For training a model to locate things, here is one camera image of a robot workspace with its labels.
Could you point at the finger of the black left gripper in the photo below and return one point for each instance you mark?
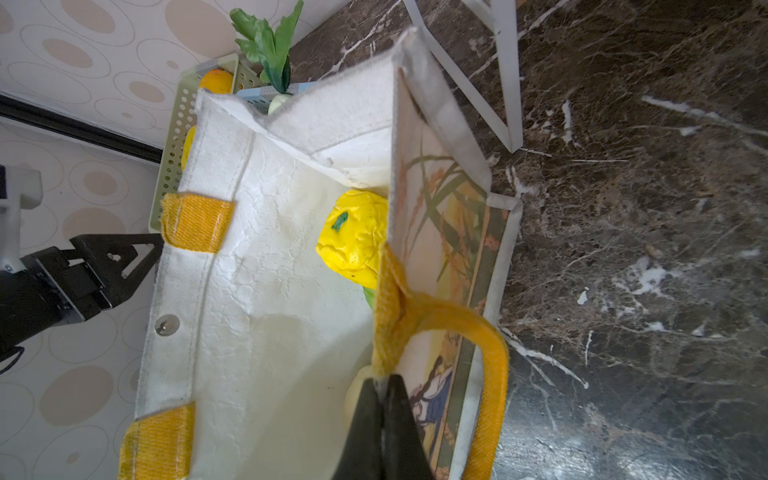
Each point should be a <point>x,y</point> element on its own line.
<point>120,262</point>

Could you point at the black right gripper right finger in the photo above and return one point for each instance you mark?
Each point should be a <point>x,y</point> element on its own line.
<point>402,454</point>

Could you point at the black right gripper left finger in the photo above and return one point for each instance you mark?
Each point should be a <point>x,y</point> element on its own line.
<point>361,457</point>

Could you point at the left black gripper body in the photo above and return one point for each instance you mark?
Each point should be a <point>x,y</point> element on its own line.
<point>54,287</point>

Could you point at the white grocery bag yellow handles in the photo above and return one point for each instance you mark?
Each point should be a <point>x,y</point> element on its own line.
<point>254,342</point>

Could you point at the yellow toy bell pepper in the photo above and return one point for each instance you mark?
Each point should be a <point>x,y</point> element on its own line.
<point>352,235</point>

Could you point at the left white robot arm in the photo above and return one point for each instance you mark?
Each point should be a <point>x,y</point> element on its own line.
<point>21,189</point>

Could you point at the green perforated plastic basket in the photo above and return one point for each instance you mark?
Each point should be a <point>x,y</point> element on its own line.
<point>183,117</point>

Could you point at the orange toy fruit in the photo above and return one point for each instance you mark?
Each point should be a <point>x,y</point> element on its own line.
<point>217,81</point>

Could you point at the blue perforated plastic basket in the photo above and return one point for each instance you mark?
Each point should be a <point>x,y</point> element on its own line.
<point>261,97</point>

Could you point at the white toy radish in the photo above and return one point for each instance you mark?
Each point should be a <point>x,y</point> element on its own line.
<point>270,48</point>

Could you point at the black vertical frame post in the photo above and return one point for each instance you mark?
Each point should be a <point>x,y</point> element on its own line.
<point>34,116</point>

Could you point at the white wire wooden shelf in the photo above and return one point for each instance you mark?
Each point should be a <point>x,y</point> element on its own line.
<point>476,44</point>

